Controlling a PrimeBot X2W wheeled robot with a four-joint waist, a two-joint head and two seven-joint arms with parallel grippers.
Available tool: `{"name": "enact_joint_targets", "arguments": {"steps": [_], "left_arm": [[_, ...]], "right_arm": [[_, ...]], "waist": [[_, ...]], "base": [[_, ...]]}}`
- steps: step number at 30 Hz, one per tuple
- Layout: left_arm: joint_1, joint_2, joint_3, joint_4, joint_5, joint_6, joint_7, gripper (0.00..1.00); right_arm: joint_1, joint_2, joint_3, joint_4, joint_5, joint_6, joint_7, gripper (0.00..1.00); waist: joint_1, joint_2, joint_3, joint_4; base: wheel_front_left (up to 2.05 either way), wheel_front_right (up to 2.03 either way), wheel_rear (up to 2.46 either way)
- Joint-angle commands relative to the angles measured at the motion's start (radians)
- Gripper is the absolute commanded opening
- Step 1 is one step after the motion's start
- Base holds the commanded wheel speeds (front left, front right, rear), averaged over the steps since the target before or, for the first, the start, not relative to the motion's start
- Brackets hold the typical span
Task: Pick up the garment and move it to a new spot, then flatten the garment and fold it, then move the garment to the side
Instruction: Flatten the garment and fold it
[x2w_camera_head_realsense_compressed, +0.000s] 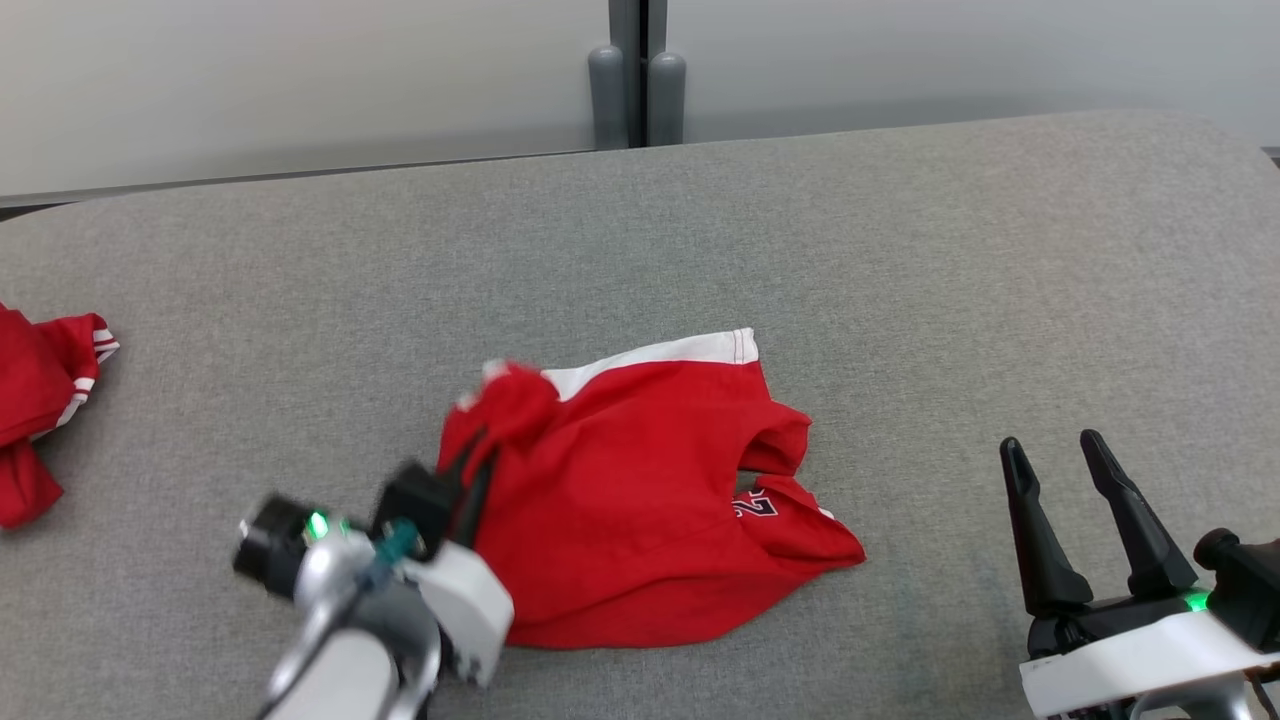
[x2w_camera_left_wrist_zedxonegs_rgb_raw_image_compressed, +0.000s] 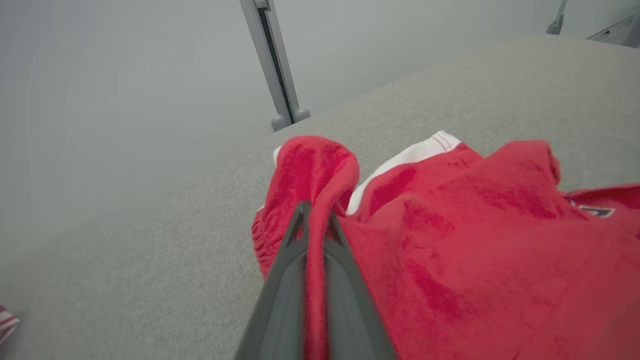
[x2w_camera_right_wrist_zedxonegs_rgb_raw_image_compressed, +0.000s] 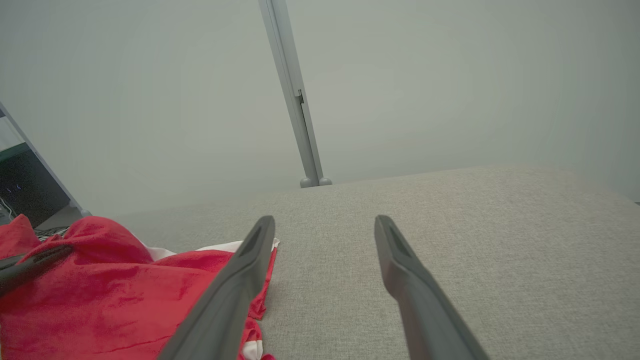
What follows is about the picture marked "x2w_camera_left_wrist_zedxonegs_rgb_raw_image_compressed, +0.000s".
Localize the thin grey partition post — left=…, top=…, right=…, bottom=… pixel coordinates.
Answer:
left=546, top=0, right=570, bottom=36

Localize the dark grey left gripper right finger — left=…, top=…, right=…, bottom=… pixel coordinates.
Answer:
left=322, top=211, right=399, bottom=360

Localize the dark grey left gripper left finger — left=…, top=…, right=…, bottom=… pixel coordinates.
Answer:
left=235, top=201, right=313, bottom=360

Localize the grey partition post with feet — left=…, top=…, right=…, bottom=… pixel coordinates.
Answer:
left=239, top=0, right=312, bottom=132

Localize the red shirt with white sleeves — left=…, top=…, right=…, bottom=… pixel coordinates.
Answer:
left=251, top=130, right=640, bottom=360
left=0, top=305, right=22, bottom=347

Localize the grey panel base rail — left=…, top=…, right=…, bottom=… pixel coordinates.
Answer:
left=586, top=12, right=640, bottom=49

